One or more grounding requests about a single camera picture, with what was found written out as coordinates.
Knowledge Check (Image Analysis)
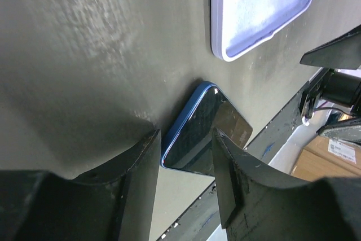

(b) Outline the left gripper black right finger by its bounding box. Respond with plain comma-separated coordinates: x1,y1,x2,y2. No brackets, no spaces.
212,129,360,240

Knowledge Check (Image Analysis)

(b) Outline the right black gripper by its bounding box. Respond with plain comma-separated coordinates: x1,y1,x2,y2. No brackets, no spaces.
299,25,360,142

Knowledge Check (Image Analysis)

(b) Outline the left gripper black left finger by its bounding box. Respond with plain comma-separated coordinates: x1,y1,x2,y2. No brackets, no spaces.
1,130,161,240

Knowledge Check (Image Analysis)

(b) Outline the brown cardboard box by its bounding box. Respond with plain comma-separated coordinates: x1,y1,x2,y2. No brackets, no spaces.
290,136,360,181

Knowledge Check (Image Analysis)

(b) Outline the black phone blue edge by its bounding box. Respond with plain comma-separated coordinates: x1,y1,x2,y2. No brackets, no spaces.
160,81,253,176

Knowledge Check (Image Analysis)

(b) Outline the lavender phone case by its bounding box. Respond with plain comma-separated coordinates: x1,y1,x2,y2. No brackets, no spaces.
210,0,312,62

